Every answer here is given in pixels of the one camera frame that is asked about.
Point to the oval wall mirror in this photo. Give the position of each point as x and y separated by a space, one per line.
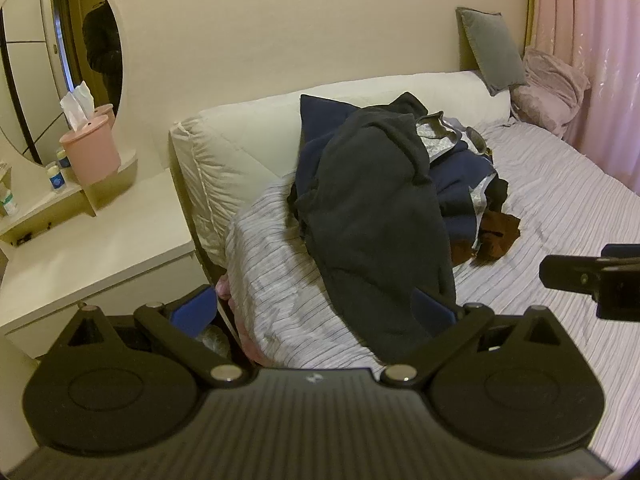
40 60

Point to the navy blue garment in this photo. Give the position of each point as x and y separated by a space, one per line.
455 190

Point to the white long bolster pillow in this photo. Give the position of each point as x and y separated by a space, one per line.
240 160

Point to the small white bottle blue label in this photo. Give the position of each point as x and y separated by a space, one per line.
56 177

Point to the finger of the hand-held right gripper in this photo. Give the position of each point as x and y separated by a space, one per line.
570 272

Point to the pile of dark clothes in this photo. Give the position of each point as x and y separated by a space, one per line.
435 142

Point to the navy blue cloth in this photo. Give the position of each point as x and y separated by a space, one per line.
320 125

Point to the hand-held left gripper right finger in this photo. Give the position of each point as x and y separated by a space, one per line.
431 306

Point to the pink curtain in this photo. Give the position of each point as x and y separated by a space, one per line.
590 20

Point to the pink blanket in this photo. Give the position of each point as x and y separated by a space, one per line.
550 85

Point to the striped white bed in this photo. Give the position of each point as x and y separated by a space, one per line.
550 200

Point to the dark grey pants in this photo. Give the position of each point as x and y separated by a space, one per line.
375 210

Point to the white vanity desk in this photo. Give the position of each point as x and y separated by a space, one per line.
100 250

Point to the pink tissue bucket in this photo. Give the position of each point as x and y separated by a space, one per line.
92 155

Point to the grey pillow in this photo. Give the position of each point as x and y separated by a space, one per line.
492 50

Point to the white tissue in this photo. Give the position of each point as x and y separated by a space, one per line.
77 107

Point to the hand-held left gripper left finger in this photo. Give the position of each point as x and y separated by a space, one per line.
192 306

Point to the white bottle green label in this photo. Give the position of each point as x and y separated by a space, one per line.
7 200

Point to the brown garment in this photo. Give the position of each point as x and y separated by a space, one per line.
500 232

